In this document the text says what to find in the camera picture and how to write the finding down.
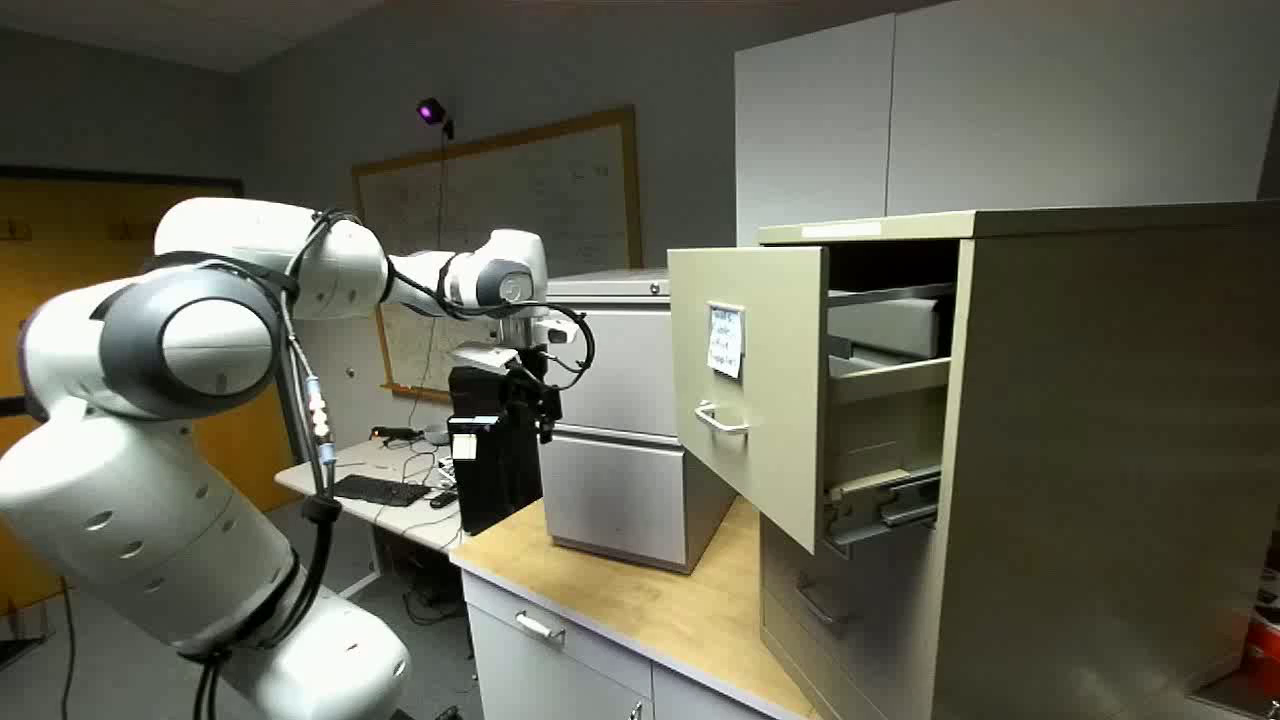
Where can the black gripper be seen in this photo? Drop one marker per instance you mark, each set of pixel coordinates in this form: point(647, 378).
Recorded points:
point(501, 419)

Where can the beige top cabinet drawer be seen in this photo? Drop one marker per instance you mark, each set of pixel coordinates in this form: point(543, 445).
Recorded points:
point(813, 383)

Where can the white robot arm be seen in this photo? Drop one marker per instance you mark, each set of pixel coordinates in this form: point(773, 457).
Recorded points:
point(113, 493)

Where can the grey lateral filing cabinet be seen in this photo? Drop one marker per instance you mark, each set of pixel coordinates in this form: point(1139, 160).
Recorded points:
point(615, 475)

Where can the white base cabinet wooden top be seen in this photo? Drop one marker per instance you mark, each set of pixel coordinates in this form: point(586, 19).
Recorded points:
point(583, 637)

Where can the beige filing cabinet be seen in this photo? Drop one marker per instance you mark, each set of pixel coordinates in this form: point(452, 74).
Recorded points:
point(1090, 533)

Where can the white desk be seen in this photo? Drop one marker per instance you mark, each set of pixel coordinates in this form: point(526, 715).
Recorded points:
point(428, 523)

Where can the black keyboard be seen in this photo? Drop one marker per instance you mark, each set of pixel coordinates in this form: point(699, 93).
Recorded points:
point(372, 490)

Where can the wood-framed whiteboard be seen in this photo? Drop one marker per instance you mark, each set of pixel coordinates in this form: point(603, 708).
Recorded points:
point(570, 181)

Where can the wooden door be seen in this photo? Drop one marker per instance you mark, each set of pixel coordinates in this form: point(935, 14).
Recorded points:
point(65, 233)

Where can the red object at right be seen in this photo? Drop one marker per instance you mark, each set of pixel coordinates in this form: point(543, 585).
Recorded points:
point(1262, 646)

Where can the purple-lit camera on stand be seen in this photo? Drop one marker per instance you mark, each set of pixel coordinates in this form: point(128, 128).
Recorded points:
point(432, 114)

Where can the tall white wall cabinet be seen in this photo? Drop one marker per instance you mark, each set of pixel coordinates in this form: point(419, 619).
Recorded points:
point(1009, 104)

